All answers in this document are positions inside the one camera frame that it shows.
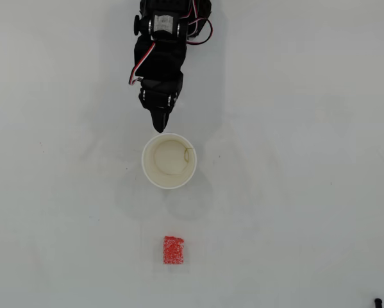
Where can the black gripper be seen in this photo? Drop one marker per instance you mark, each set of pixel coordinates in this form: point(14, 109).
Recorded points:
point(158, 99)

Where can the red foam cube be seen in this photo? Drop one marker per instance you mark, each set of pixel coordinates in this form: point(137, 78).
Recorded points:
point(173, 251)

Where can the small black stub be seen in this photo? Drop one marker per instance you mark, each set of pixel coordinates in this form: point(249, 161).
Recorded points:
point(378, 303)

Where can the tan ribbed paper cup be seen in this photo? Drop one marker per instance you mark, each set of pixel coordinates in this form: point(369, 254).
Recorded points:
point(169, 160)

